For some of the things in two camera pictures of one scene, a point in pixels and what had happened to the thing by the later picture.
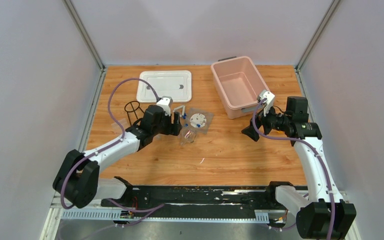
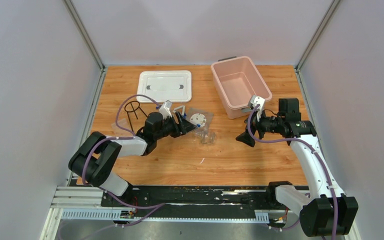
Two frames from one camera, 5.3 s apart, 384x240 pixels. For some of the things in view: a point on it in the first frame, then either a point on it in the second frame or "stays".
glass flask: [187, 136] → [206, 137]
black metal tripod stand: [133, 110] stays
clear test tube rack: [116, 127] stays
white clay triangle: [179, 107] stays
